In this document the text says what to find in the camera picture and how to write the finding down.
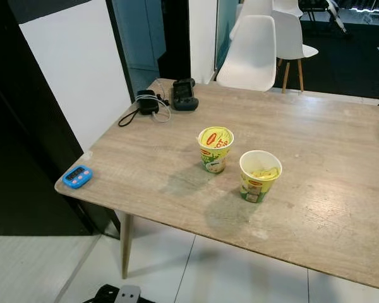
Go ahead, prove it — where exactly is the black handheld controller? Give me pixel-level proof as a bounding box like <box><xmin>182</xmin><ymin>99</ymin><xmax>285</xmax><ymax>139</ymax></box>
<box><xmin>171</xmin><ymin>78</ymin><xmax>200</xmax><ymax>112</ymax></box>

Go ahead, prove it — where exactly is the light wooden table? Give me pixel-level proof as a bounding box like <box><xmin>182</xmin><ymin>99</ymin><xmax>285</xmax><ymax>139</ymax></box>
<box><xmin>54</xmin><ymin>78</ymin><xmax>379</xmax><ymax>292</ymax></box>

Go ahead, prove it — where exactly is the white plastic chair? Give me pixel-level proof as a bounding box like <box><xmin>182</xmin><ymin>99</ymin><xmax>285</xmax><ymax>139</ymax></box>
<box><xmin>273</xmin><ymin>0</ymin><xmax>304</xmax><ymax>18</ymax></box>
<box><xmin>231</xmin><ymin>0</ymin><xmax>274</xmax><ymax>29</ymax></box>
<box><xmin>216</xmin><ymin>14</ymin><xmax>279</xmax><ymax>93</ymax></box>
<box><xmin>273</xmin><ymin>9</ymin><xmax>318</xmax><ymax>94</ymax></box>

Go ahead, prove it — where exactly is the yellow noodle cup with lid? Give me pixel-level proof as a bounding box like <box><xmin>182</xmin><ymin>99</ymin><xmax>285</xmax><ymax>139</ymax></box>
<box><xmin>198</xmin><ymin>126</ymin><xmax>235</xmax><ymax>174</ymax></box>

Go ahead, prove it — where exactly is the blue digital timer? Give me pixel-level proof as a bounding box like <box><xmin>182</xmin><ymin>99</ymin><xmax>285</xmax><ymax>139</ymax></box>
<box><xmin>61</xmin><ymin>165</ymin><xmax>93</xmax><ymax>189</ymax></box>

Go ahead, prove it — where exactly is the black device with wrist strap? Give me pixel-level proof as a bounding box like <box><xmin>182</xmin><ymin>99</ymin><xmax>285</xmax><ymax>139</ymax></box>
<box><xmin>118</xmin><ymin>90</ymin><xmax>171</xmax><ymax>128</ymax></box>

